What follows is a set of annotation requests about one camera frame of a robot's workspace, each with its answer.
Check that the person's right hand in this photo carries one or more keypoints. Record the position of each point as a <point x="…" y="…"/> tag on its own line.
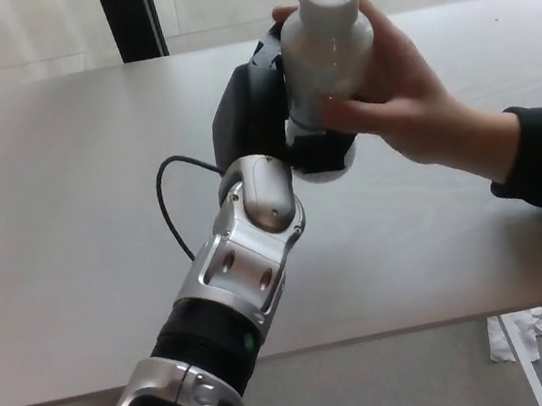
<point x="415" y="112"/>

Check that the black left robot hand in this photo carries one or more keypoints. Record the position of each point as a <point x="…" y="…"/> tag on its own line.
<point x="248" y="115"/>

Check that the white capped plastic bottle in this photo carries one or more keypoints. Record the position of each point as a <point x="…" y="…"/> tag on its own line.
<point x="324" y="44"/>

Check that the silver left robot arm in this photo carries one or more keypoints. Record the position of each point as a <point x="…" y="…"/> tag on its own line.
<point x="231" y="279"/>

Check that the black vertical pillar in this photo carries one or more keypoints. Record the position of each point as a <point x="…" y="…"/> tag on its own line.
<point x="132" y="20"/>

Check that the crumpled white paper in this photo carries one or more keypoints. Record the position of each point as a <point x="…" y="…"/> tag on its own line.
<point x="500" y="345"/>

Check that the white slanted table leg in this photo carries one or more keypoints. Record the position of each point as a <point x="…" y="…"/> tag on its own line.
<point x="528" y="364"/>

